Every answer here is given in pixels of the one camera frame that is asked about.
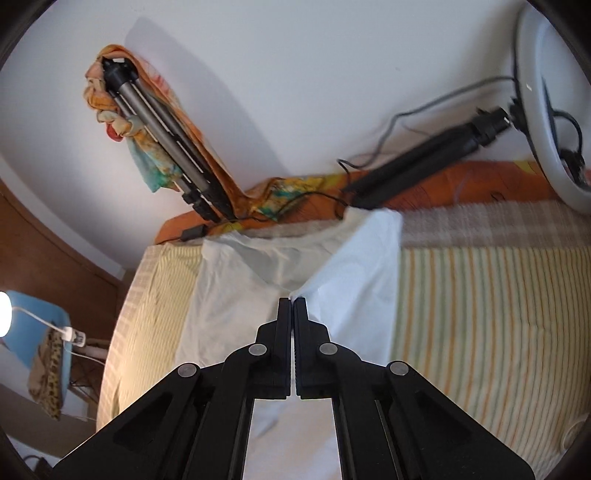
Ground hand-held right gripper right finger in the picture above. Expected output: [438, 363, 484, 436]
[294, 298, 537, 480]

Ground orange printed bed sheet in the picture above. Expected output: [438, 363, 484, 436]
[154, 159, 591, 245]

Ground plain white garment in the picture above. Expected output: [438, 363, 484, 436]
[174, 208, 405, 480]

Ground black folded tripod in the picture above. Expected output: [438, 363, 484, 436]
[342, 107, 513, 211]

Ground black looped cable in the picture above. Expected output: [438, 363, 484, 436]
[551, 108, 591, 186]

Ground yellow striped bed blanket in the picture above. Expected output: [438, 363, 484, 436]
[95, 205, 591, 467]

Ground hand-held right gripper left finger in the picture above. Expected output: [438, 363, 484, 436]
[51, 298, 295, 480]

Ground ring light power cable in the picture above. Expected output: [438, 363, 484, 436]
[337, 76, 520, 174]

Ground leopard print cloth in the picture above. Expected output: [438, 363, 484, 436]
[28, 330, 66, 421]

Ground glowing white lamp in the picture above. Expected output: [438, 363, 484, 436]
[0, 291, 13, 339]

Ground white ring light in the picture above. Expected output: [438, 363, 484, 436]
[513, 7, 591, 205]

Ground colourful printed cloth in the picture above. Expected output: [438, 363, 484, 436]
[83, 45, 326, 221]

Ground white charger cable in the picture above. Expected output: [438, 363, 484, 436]
[9, 306, 66, 331]

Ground white charger plug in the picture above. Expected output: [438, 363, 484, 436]
[60, 325, 88, 348]

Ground blue chair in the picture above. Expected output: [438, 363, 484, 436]
[0, 291, 73, 416]

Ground thin black cable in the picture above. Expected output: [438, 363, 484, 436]
[203, 159, 370, 225]

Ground beige checkered blanket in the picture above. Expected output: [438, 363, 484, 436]
[399, 198, 591, 251]

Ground brown wooden wardrobe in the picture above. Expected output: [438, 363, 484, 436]
[0, 178, 126, 343]

